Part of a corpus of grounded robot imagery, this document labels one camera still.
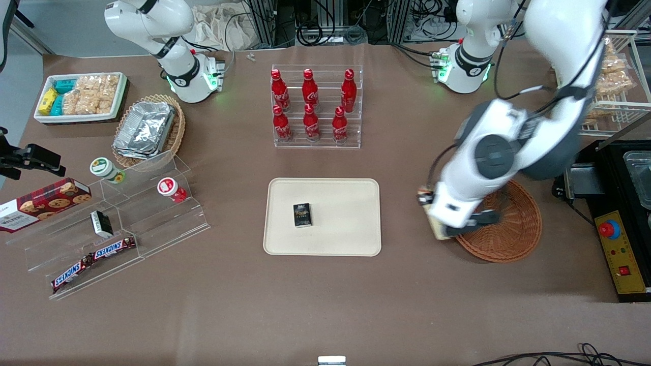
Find brown Snickers bar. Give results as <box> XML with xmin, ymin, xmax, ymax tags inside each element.
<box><xmin>51</xmin><ymin>254</ymin><xmax>97</xmax><ymax>294</ymax></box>
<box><xmin>89</xmin><ymin>236</ymin><xmax>137</xmax><ymax>261</ymax></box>

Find yellow control box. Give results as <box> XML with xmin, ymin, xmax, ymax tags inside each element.
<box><xmin>594</xmin><ymin>210</ymin><xmax>649</xmax><ymax>296</ymax></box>

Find white wire rack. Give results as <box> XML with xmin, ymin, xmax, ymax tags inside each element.
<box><xmin>553</xmin><ymin>29</ymin><xmax>651</xmax><ymax>137</ymax></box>

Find stack of foil trays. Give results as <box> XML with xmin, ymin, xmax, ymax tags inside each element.
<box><xmin>112</xmin><ymin>101</ymin><xmax>176</xmax><ymax>160</ymax></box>

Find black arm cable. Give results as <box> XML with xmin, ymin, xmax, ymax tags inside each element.
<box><xmin>426</xmin><ymin>0</ymin><xmax>607</xmax><ymax>191</ymax></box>

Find red lid yogurt cup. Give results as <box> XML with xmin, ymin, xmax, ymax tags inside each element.
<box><xmin>157</xmin><ymin>177</ymin><xmax>188</xmax><ymax>204</ymax></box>

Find clear acrylic step shelf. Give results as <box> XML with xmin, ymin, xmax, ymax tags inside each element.
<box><xmin>6</xmin><ymin>150</ymin><xmax>211</xmax><ymax>301</ymax></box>

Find brown wicker basket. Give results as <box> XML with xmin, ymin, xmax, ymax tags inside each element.
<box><xmin>454</xmin><ymin>179</ymin><xmax>543</xmax><ymax>263</ymax></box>

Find black floor cables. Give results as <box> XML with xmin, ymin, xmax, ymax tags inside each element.
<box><xmin>470</xmin><ymin>343</ymin><xmax>651</xmax><ymax>366</ymax></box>

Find yellow snack pack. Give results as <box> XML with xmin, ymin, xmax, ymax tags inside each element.
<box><xmin>38</xmin><ymin>87</ymin><xmax>60</xmax><ymax>116</ymax></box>

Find green lid yogurt cup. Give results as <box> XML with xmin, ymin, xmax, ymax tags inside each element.
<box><xmin>90</xmin><ymin>157</ymin><xmax>126</xmax><ymax>185</ymax></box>

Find beige crumpled cloth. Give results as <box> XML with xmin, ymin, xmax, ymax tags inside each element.
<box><xmin>189</xmin><ymin>4</ymin><xmax>256</xmax><ymax>52</ymax></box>

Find clear plastic container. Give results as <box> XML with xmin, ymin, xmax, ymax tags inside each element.
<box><xmin>622</xmin><ymin>150</ymin><xmax>651</xmax><ymax>197</ymax></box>

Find clear acrylic bottle rack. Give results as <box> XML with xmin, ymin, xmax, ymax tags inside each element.
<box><xmin>271</xmin><ymin>64</ymin><xmax>365</xmax><ymax>149</ymax></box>

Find black machine housing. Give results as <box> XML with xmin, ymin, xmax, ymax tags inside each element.
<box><xmin>552</xmin><ymin>139</ymin><xmax>651</xmax><ymax>303</ymax></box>

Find beige plastic tray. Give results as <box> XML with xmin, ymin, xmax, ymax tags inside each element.
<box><xmin>263</xmin><ymin>177</ymin><xmax>382</xmax><ymax>257</ymax></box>

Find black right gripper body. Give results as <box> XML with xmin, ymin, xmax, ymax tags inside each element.
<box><xmin>0</xmin><ymin>127</ymin><xmax>23</xmax><ymax>181</ymax></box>

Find aluminium frame post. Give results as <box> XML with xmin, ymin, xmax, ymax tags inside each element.
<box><xmin>388</xmin><ymin>0</ymin><xmax>413</xmax><ymax>44</ymax></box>
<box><xmin>248</xmin><ymin>0</ymin><xmax>297</xmax><ymax>49</ymax></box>

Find small black white box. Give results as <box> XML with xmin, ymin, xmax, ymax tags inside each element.
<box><xmin>91</xmin><ymin>210</ymin><xmax>114</xmax><ymax>239</ymax></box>

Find clear bag of crackers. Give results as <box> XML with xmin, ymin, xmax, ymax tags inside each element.
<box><xmin>75</xmin><ymin>75</ymin><xmax>121</xmax><ymax>97</ymax></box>
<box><xmin>62</xmin><ymin>89</ymin><xmax>119</xmax><ymax>116</ymax></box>

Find black cable bundle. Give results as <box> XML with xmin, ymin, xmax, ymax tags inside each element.
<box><xmin>295</xmin><ymin>0</ymin><xmax>368</xmax><ymax>47</ymax></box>

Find red cola bottle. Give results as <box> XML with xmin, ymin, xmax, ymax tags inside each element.
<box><xmin>271</xmin><ymin>69</ymin><xmax>291</xmax><ymax>113</ymax></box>
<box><xmin>332</xmin><ymin>106</ymin><xmax>349</xmax><ymax>144</ymax></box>
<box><xmin>303</xmin><ymin>104</ymin><xmax>321</xmax><ymax>142</ymax></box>
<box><xmin>273</xmin><ymin>105</ymin><xmax>293</xmax><ymax>142</ymax></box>
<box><xmin>341</xmin><ymin>69</ymin><xmax>358</xmax><ymax>113</ymax></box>
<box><xmin>302</xmin><ymin>69</ymin><xmax>319</xmax><ymax>112</ymax></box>

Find light oval wicker basket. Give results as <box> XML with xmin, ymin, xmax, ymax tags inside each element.
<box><xmin>111</xmin><ymin>94</ymin><xmax>186</xmax><ymax>170</ymax></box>

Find clear bag of biscuits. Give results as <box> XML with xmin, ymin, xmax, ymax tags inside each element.
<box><xmin>581</xmin><ymin>104</ymin><xmax>613</xmax><ymax>126</ymax></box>
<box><xmin>596</xmin><ymin>41</ymin><xmax>636</xmax><ymax>97</ymax></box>

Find red tartan cookie box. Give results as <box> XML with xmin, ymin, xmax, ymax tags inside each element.
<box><xmin>0</xmin><ymin>178</ymin><xmax>93</xmax><ymax>234</ymax></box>

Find white rectangular plastic bin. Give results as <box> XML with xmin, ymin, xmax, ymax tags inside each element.
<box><xmin>34</xmin><ymin>72</ymin><xmax>128</xmax><ymax>125</ymax></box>

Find black curved cable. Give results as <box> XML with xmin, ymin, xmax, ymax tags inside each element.
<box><xmin>0</xmin><ymin>0</ymin><xmax>35</xmax><ymax>73</ymax></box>

